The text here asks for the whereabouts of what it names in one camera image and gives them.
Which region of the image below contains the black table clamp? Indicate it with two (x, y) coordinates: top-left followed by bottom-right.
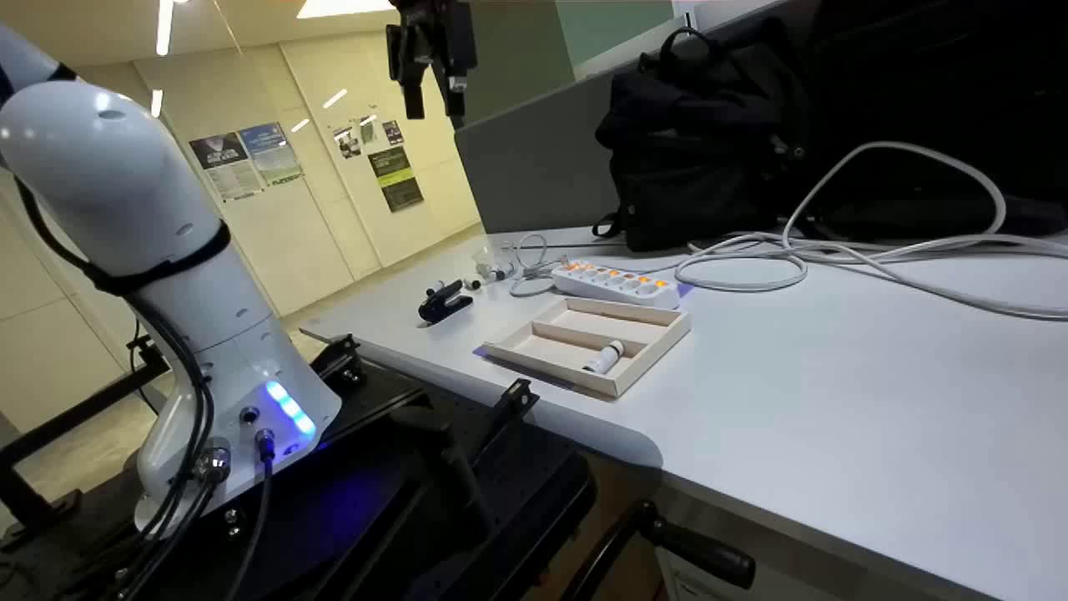
(484, 375), (542, 440)
(309, 331), (371, 395)

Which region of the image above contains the white extension cord power strip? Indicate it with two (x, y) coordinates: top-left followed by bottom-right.
(549, 255), (685, 315)

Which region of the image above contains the thin grey cable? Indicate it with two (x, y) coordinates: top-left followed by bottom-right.
(508, 229), (628, 301)

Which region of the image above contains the square ceiling light panel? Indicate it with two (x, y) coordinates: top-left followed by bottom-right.
(294, 0), (400, 22)

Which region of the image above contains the blue wall poster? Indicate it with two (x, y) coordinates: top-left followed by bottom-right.
(236, 120), (309, 188)

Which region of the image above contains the white power cable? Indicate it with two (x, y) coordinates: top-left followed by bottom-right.
(671, 137), (1068, 325)

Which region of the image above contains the long ceiling light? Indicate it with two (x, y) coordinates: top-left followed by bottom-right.
(154, 0), (177, 60)

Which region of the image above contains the small photo wall poster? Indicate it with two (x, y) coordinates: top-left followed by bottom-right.
(330, 125), (367, 165)

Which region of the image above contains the grey partition panel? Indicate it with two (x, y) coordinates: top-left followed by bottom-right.
(454, 70), (628, 238)

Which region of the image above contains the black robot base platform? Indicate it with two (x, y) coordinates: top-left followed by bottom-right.
(64, 356), (602, 601)

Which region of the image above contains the dark and white wall poster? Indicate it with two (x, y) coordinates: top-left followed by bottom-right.
(187, 131), (268, 208)

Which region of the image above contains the black clamp handle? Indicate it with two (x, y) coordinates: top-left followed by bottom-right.
(577, 501), (763, 601)

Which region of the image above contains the small black clip tool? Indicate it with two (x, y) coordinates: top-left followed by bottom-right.
(415, 278), (478, 327)

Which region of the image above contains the wooden compartment tray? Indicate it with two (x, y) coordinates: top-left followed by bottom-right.
(478, 293), (694, 404)

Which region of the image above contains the large black bag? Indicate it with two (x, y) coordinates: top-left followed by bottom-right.
(790, 0), (1068, 245)

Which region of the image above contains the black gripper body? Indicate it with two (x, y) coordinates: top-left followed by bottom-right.
(385, 0), (482, 83)

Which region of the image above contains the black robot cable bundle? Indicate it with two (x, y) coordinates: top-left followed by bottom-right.
(64, 297), (281, 601)

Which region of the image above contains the small white cylinder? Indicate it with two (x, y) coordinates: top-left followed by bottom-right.
(581, 336), (630, 377)

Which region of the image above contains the green and black wall poster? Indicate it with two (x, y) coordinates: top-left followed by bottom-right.
(363, 142), (429, 217)

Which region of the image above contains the small clear object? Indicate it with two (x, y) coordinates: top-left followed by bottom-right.
(474, 255), (519, 288)

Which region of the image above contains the black backpack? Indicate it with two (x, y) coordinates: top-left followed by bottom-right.
(590, 22), (818, 255)

